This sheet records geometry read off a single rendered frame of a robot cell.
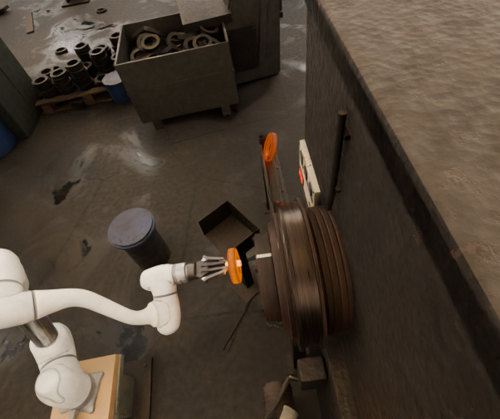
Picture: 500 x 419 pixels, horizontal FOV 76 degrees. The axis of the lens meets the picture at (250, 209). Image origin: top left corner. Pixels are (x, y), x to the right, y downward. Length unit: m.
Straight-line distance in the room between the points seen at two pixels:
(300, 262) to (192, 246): 1.74
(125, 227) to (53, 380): 0.95
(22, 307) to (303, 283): 0.92
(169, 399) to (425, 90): 2.02
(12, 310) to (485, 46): 1.40
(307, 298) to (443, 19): 0.65
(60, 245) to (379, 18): 2.77
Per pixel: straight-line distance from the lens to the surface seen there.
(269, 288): 0.92
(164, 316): 1.44
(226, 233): 1.78
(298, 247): 0.84
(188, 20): 3.50
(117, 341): 2.42
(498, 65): 0.67
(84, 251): 2.89
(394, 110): 0.53
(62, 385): 1.76
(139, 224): 2.21
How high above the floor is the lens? 2.07
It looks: 53 degrees down
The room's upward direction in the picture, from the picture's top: 12 degrees counter-clockwise
